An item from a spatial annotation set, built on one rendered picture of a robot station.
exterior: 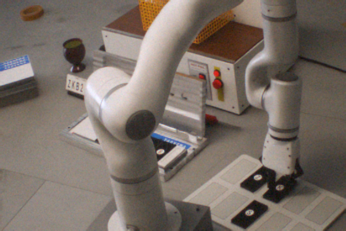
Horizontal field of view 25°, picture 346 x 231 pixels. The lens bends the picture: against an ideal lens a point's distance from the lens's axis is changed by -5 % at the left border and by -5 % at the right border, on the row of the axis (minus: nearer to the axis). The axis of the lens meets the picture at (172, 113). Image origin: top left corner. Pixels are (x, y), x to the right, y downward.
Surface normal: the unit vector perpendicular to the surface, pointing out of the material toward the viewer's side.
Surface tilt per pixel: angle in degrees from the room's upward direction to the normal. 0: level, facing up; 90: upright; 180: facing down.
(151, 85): 61
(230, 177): 0
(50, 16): 0
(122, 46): 90
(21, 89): 90
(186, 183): 0
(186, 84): 77
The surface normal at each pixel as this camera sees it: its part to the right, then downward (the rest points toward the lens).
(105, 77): -0.34, -0.73
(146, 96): 0.54, -0.10
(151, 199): 0.55, 0.39
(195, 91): -0.63, 0.30
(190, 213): -0.12, -0.83
